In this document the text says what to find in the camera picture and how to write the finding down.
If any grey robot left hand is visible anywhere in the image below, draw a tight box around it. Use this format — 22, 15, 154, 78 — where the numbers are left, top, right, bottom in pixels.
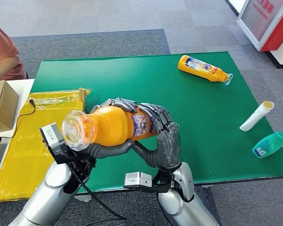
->
81, 97, 139, 160

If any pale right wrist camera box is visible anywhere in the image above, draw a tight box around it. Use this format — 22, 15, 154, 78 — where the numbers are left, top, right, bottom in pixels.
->
123, 171, 153, 190

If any orange bottle with blue logo label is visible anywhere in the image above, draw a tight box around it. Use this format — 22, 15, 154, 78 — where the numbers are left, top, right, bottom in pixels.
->
177, 55, 233, 86

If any green table board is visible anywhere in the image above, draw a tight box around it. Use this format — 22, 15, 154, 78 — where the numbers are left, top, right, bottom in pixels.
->
31, 51, 283, 194

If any person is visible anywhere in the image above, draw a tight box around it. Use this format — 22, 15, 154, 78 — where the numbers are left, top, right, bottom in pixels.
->
0, 18, 27, 83

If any white side table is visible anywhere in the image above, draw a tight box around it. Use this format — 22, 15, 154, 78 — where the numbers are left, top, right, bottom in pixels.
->
0, 79, 35, 189

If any teal plastic bottle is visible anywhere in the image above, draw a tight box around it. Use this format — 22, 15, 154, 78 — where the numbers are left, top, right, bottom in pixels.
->
252, 131, 283, 160

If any red and white cabinet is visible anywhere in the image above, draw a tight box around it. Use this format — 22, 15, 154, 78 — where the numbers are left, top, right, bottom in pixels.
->
236, 0, 283, 69

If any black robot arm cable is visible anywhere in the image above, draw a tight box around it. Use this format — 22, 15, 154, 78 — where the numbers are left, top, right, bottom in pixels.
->
68, 162, 128, 226

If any white tube bottle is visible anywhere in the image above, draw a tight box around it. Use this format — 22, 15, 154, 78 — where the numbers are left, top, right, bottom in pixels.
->
239, 100, 275, 133

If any brown cardboard box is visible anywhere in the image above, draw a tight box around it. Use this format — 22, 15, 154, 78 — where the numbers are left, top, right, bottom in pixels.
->
0, 80, 19, 135

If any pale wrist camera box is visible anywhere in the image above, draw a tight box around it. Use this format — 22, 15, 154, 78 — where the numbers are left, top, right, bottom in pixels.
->
39, 122, 69, 165
123, 171, 153, 190

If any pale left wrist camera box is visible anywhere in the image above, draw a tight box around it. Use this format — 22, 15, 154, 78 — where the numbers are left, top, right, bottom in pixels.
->
39, 122, 69, 165

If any orange bottle with ingredient label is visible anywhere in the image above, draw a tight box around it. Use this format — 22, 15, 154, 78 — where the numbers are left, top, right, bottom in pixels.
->
62, 105, 158, 153

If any yellow plastic wrapped box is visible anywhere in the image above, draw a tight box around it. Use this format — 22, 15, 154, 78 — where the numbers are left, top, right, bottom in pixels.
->
0, 88, 91, 203

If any thin black cable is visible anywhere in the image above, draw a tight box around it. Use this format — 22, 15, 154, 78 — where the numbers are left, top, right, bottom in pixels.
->
0, 99, 36, 140

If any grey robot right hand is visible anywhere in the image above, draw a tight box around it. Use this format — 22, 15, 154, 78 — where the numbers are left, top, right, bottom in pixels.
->
131, 102, 181, 170

